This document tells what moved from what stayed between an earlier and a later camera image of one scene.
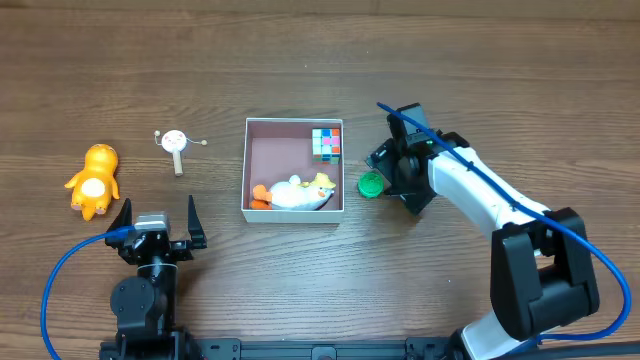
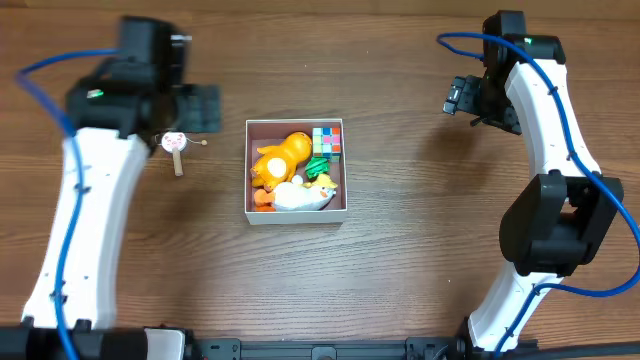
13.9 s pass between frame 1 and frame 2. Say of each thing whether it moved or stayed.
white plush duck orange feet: stayed
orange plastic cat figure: moved
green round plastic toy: moved
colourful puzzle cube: stayed
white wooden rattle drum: stayed
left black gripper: moved
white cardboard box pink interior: stayed
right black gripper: moved
